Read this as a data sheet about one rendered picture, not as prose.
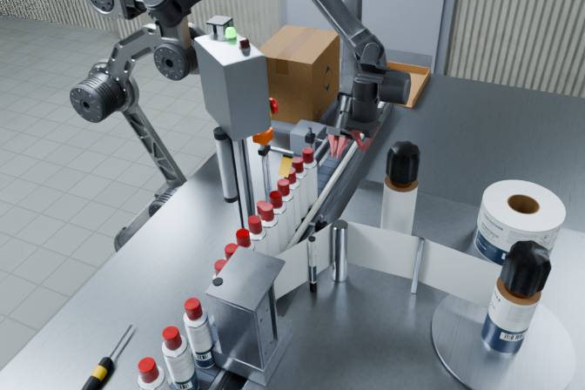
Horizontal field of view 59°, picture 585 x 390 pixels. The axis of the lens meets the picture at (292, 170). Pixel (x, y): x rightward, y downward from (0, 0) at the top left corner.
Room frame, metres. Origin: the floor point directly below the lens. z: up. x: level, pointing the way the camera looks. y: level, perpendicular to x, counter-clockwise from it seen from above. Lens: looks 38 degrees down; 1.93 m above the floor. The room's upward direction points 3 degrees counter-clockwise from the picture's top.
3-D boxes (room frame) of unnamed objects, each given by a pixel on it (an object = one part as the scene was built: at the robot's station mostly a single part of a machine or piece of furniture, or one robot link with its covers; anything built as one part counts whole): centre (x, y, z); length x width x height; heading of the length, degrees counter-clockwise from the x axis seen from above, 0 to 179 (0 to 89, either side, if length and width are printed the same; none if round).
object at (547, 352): (0.68, -0.46, 0.89); 0.31 x 0.31 x 0.01
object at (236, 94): (1.05, 0.12, 1.38); 0.17 x 0.10 x 0.19; 28
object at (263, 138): (1.12, 0.05, 1.05); 0.10 x 0.04 x 0.33; 63
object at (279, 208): (1.00, 0.05, 0.98); 0.05 x 0.05 x 0.20
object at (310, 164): (1.19, -0.05, 0.98); 0.05 x 0.05 x 0.20
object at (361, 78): (1.04, -0.18, 1.36); 0.07 x 0.06 x 0.07; 65
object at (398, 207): (1.05, -0.29, 1.03); 0.09 x 0.09 x 0.30
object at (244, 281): (0.69, 0.10, 1.14); 0.14 x 0.11 x 0.01; 153
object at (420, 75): (1.99, -0.46, 0.85); 0.30 x 0.26 x 0.04; 153
